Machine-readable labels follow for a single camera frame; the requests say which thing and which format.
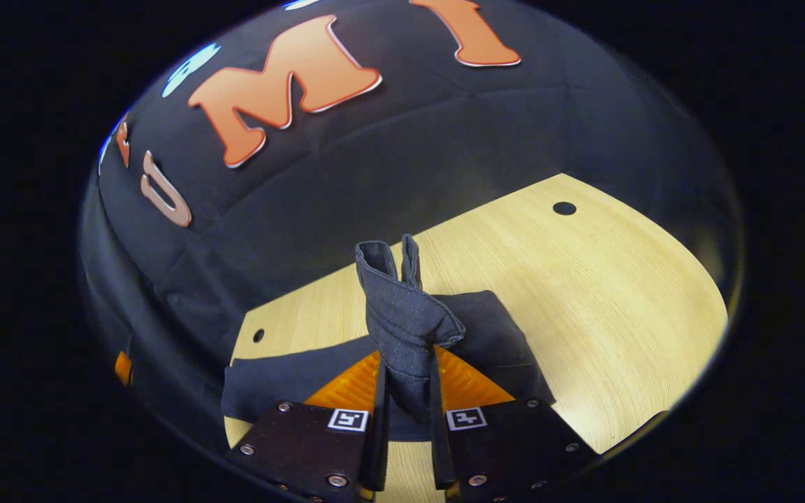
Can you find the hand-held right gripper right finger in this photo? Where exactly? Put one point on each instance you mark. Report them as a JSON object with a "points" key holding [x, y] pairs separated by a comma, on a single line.
{"points": [[441, 447]]}

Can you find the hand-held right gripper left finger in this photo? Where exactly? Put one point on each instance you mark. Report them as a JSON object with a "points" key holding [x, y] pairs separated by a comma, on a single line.
{"points": [[378, 447]]}

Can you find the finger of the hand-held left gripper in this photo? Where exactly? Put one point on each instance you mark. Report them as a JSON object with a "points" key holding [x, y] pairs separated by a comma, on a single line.
{"points": [[123, 368]]}

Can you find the dark grey jeans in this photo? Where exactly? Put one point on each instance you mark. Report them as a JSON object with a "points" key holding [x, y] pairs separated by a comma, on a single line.
{"points": [[409, 328]]}

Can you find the black backdrop cloth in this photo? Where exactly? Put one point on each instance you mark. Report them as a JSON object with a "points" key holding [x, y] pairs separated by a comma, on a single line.
{"points": [[388, 161]]}

